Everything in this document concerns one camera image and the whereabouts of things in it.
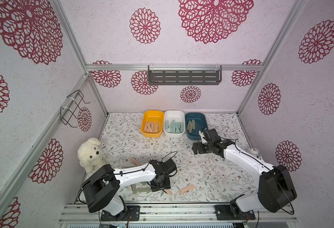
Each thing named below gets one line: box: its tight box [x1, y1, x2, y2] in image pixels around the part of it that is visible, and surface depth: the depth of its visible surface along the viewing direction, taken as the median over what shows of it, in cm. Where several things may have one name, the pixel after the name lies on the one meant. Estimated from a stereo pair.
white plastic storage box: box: [163, 109, 186, 139], surface depth 115 cm
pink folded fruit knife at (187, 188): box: [178, 184, 195, 195], surface depth 83 cm
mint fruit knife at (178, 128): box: [176, 123, 182, 133], surface depth 111 cm
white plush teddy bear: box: [77, 137, 107, 174], surface depth 78 cm
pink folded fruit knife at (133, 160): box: [130, 157, 141, 167], surface depth 95 cm
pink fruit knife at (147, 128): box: [144, 121, 151, 133], surface depth 112 cm
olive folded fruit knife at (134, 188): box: [130, 183, 137, 194], surface depth 83 cm
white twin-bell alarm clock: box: [250, 148, 260, 158], surface depth 86 cm
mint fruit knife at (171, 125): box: [167, 119, 176, 129], surface depth 115 cm
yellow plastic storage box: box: [140, 110, 165, 138], surface depth 115 cm
